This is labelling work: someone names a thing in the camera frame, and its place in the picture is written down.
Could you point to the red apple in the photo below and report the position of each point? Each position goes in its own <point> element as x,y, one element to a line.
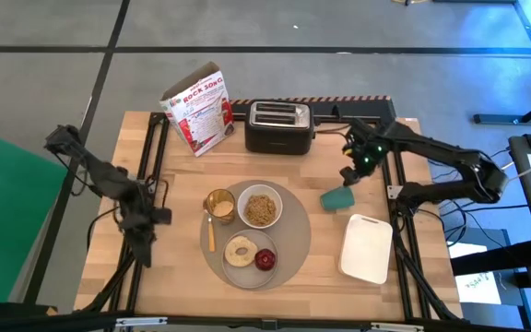
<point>265,260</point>

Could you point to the green cup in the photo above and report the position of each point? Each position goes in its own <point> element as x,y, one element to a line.
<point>337,199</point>

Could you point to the white bowl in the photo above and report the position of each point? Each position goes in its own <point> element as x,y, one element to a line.
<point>256,190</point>

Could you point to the brown cereal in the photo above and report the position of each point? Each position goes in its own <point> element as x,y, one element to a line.
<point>261,209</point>

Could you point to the amber drinking glass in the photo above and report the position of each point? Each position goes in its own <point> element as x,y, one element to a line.
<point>219,207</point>

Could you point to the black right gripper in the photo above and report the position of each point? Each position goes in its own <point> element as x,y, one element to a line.
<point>364,145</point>

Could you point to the black aluminium table frame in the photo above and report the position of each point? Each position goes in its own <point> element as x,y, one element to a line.
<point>293,323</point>

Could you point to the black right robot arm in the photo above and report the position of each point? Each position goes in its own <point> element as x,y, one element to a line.
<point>431,147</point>

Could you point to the white rectangular tray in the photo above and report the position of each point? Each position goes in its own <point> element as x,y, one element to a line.
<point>367,251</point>

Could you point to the black silver toaster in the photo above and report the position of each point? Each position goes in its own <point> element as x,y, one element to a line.
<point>277,136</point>

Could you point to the bagel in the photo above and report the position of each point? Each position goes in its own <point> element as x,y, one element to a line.
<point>233,256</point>

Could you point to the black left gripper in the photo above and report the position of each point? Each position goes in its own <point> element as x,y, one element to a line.
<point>141,214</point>

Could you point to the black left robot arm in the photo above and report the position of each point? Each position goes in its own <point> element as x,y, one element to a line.
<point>104,177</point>

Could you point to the round grey placemat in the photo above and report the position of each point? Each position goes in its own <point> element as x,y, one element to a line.
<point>293,240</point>

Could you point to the black metal bar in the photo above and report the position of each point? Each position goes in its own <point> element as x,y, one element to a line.
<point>496,260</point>

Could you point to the white paper note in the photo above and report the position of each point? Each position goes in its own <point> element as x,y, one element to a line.
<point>477,288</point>

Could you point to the silver bracket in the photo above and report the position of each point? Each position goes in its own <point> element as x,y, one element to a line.
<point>397,327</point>
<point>141,321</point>

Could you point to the grey plate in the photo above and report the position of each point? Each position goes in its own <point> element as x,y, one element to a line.
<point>249,276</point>

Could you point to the red white cereal box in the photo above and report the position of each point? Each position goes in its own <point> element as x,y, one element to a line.
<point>201,115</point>

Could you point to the green floor mat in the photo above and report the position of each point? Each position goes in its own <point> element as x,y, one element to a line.
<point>3,216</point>

